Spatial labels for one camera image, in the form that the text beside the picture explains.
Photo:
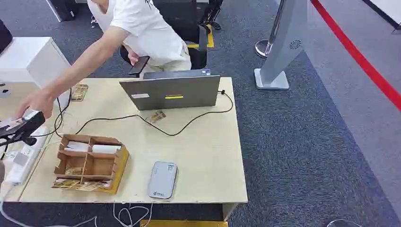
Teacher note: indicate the grey laptop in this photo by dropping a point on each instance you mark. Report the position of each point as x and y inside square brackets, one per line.
[172, 94]

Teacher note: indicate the gold patterned card stack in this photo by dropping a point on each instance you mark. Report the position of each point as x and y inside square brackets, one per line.
[74, 171]

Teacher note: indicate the white card stack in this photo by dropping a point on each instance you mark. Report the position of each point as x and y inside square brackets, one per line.
[106, 149]
[76, 146]

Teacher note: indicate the white cabinet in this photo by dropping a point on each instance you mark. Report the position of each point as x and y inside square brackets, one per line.
[29, 59]

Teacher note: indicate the person's left hand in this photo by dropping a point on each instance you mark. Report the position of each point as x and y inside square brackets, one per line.
[132, 58]

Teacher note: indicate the black camera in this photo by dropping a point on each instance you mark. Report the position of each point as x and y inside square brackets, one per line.
[26, 125]

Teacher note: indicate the grey display stand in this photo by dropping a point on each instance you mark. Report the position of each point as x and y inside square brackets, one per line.
[282, 47]

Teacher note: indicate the person's right hand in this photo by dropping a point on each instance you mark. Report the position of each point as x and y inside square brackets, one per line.
[37, 101]

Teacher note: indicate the wooden card box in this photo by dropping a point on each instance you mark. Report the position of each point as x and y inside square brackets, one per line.
[120, 167]

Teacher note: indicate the black monitor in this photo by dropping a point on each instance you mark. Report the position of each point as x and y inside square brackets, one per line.
[4, 35]

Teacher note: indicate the black box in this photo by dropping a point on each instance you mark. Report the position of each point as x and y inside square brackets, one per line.
[64, 8]

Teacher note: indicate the yellow board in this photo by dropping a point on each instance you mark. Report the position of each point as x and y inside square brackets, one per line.
[184, 223]

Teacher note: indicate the person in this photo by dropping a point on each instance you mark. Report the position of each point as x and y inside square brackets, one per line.
[150, 34]

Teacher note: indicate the chrome stanchion base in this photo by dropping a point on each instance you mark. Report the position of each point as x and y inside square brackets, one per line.
[261, 48]

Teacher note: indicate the white power strip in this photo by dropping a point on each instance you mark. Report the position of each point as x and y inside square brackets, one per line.
[22, 163]

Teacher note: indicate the black office chair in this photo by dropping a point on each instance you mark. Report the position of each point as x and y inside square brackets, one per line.
[184, 18]

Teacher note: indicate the black smartphone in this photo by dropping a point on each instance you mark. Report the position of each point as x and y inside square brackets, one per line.
[140, 64]

